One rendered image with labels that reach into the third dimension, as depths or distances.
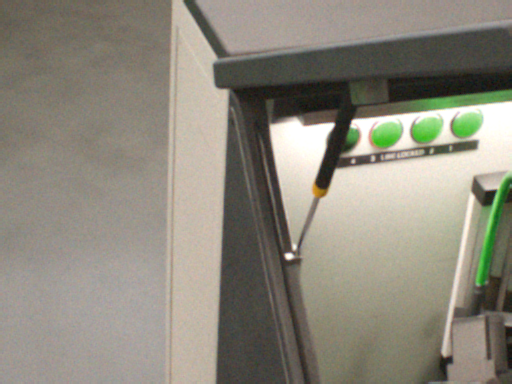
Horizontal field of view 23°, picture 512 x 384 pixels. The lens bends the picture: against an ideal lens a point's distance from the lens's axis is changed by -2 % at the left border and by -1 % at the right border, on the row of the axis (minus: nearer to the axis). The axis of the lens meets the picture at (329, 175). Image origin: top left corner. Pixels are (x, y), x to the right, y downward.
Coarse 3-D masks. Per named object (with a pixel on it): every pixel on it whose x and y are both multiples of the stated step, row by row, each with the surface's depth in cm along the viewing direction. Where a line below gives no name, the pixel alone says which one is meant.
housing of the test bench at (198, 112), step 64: (192, 0) 173; (256, 0) 173; (320, 0) 175; (384, 0) 176; (448, 0) 178; (192, 64) 178; (192, 128) 182; (192, 192) 187; (192, 256) 192; (192, 320) 198
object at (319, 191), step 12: (348, 84) 126; (348, 96) 127; (348, 108) 129; (336, 120) 131; (348, 120) 130; (336, 132) 133; (348, 132) 133; (336, 144) 134; (324, 156) 137; (336, 156) 136; (324, 168) 138; (324, 180) 140; (312, 192) 143; (324, 192) 142; (312, 204) 146; (312, 216) 148; (300, 240) 153; (300, 252) 155; (288, 264) 156; (300, 264) 157; (300, 276) 158
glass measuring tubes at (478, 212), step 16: (480, 176) 180; (496, 176) 180; (480, 192) 178; (496, 192) 178; (480, 208) 183; (480, 224) 182; (464, 240) 185; (480, 240) 183; (496, 240) 186; (464, 256) 187; (480, 256) 185; (496, 256) 187; (464, 272) 188; (496, 272) 188; (464, 288) 190; (496, 288) 190; (464, 304) 190; (496, 304) 195; (448, 320) 194; (448, 336) 195; (448, 352) 197
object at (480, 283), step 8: (504, 176) 164; (504, 184) 165; (504, 192) 167; (496, 200) 169; (504, 200) 169; (496, 208) 171; (496, 216) 172; (488, 224) 174; (496, 224) 173; (488, 232) 175; (496, 232) 175; (488, 240) 175; (488, 248) 176; (488, 256) 177; (480, 264) 179; (488, 264) 179; (480, 272) 179; (480, 280) 180; (480, 288) 180
